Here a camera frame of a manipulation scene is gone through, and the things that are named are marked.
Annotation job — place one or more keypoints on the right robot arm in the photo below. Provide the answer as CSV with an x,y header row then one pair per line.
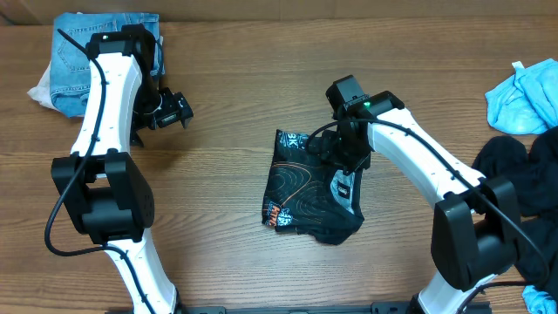
x,y
475,231

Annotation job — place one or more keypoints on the light blue t-shirt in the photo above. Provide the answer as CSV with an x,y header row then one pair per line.
x,y
526,102

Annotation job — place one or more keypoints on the folded blue denim jeans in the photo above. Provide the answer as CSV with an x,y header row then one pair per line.
x,y
70,76

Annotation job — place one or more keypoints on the black orange-patterned cycling jersey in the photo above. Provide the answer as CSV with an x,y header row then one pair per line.
x,y
307,197

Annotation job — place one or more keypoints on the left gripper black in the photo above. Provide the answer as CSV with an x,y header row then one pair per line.
x,y
176,107

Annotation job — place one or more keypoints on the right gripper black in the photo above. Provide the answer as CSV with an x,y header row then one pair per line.
x,y
329,154

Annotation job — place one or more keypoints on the plain black garment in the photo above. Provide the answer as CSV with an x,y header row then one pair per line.
x,y
534,175

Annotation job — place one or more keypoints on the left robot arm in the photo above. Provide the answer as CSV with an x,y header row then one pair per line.
x,y
99,185

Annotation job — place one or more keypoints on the folded white cloth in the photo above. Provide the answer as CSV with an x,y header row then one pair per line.
x,y
41,89

